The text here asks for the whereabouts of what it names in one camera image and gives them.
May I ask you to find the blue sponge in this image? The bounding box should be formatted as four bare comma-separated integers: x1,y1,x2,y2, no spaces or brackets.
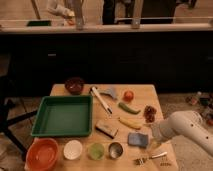
128,133,148,148

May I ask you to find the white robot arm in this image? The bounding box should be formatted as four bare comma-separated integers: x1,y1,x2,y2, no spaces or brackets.
151,110,213,157

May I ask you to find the white small bowl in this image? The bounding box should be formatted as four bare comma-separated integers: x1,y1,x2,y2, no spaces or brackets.
63,140,83,160

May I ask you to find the dark purple bowl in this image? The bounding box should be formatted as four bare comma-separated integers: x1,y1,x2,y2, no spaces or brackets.
65,77,84,95

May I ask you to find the orange bowl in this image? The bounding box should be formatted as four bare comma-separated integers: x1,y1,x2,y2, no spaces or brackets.
26,138,59,171

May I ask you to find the silver fork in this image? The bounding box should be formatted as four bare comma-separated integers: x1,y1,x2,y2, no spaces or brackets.
133,152,167,165

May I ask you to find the yellow banana toy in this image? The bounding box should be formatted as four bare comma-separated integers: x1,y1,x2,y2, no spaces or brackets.
118,117,142,130

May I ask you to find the dark red grapes toy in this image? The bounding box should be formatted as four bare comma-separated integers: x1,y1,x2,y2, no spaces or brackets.
144,106,157,123

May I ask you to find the small metal cup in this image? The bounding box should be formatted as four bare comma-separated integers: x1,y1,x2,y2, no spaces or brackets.
108,142,123,159

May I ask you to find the wooden block brush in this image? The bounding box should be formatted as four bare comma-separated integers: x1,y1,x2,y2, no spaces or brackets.
95,120,118,139

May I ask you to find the green pepper toy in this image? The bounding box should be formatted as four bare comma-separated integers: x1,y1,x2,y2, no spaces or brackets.
118,102,141,115

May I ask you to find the red tomato toy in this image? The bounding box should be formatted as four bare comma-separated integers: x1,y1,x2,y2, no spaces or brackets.
123,90,134,102

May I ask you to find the light green cup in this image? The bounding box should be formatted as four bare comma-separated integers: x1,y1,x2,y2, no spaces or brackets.
88,143,105,160

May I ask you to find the grey cloth piece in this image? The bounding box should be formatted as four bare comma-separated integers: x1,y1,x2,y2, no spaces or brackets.
100,87,117,100

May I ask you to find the dark counter cabinet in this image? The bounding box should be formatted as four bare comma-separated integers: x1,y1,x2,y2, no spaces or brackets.
0,24,213,96

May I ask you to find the green plastic tray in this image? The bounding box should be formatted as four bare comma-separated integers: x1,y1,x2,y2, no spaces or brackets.
31,95,93,137

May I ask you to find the black office chair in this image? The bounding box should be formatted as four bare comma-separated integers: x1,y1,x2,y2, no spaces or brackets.
0,76,37,159

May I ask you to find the green bin on counter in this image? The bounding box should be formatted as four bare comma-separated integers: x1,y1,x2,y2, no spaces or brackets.
26,20,51,27

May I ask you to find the white handled knife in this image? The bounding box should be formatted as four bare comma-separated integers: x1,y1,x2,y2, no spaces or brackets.
91,86,112,114

